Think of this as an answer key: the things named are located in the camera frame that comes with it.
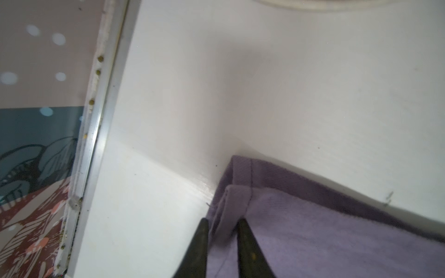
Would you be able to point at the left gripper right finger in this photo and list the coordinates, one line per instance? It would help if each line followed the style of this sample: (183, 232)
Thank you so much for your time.
(251, 260)

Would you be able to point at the purple trousers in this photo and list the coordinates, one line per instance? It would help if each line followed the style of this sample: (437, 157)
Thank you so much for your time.
(307, 230)

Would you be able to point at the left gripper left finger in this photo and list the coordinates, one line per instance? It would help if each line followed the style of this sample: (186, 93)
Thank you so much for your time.
(194, 262)

